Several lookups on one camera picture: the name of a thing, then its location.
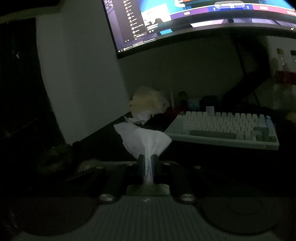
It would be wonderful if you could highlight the white paper tissue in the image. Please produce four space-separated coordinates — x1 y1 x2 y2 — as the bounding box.
114 123 171 185

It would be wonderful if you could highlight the crumpled white tissue on desk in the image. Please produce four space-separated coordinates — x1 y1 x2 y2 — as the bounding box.
125 111 154 125

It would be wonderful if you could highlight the white backlit mechanical keyboard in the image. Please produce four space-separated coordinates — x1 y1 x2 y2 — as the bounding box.
165 106 280 150

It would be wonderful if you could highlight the curved computer monitor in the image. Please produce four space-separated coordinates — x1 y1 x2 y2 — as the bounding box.
101 0 295 58

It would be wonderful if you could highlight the white shelf unit with bottles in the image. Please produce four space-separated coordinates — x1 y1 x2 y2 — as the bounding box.
266 36 296 73

